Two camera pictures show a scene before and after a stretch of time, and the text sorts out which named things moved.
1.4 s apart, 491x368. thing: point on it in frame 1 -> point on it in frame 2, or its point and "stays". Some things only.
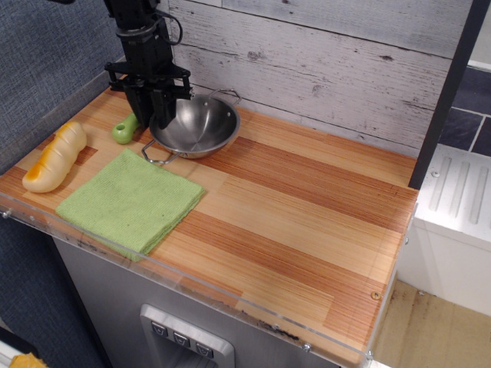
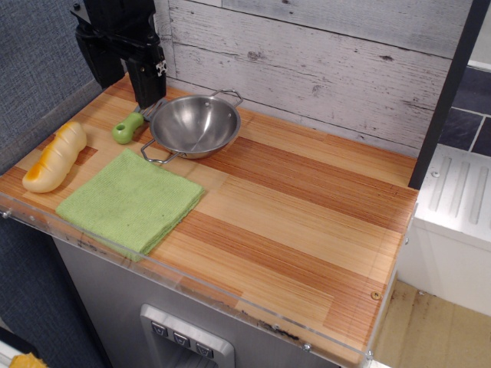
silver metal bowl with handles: [202, 125] stays
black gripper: [148, 63] -> [123, 29]
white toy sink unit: [446, 251] stays
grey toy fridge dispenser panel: [172, 341] stays
